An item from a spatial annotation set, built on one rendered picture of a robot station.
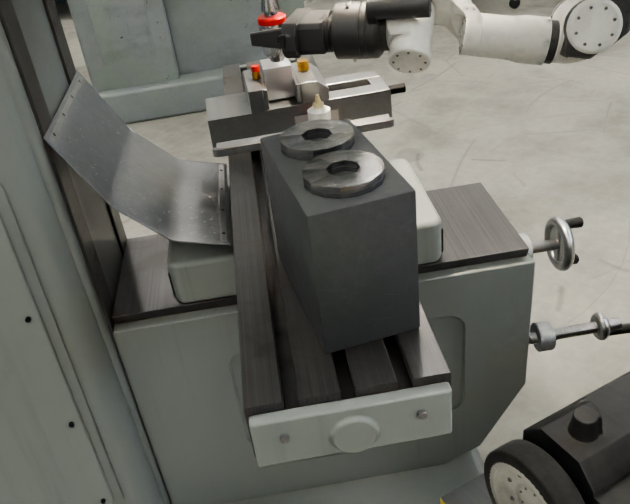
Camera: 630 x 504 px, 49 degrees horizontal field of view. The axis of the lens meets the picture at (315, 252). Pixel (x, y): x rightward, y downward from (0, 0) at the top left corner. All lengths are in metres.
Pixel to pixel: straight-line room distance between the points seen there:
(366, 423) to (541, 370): 1.44
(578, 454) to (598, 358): 1.11
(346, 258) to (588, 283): 1.86
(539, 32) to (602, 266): 1.60
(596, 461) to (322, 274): 0.59
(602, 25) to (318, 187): 0.55
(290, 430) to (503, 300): 0.70
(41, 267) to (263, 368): 0.50
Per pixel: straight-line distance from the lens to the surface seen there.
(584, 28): 1.11
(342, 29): 1.12
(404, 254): 0.76
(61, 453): 1.42
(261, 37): 1.17
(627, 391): 1.30
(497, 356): 1.46
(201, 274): 1.23
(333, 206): 0.71
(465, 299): 1.34
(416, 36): 1.10
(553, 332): 1.46
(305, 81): 1.29
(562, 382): 2.15
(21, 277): 1.18
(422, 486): 1.61
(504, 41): 1.13
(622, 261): 2.67
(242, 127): 1.30
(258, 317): 0.88
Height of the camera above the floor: 1.48
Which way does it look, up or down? 33 degrees down
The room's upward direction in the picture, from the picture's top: 7 degrees counter-clockwise
